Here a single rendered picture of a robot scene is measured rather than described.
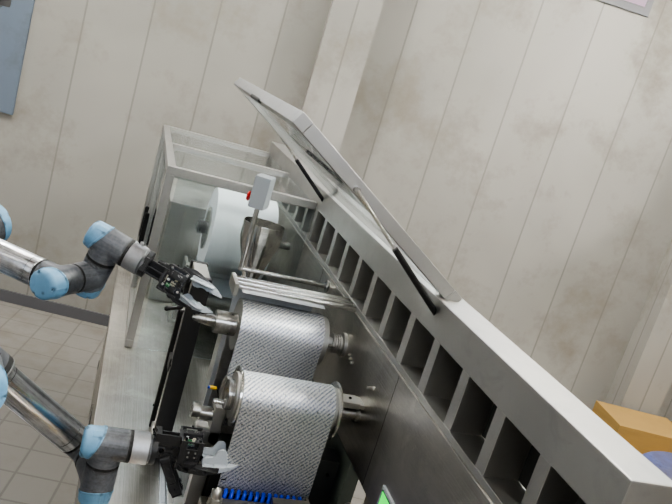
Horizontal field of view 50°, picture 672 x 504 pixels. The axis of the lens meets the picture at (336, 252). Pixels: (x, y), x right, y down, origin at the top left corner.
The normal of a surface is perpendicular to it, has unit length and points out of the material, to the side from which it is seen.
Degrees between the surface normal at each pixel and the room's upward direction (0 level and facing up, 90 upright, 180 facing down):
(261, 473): 90
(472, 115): 90
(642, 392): 90
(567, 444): 90
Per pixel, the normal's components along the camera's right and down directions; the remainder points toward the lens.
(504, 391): -0.93, -0.22
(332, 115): 0.07, 0.25
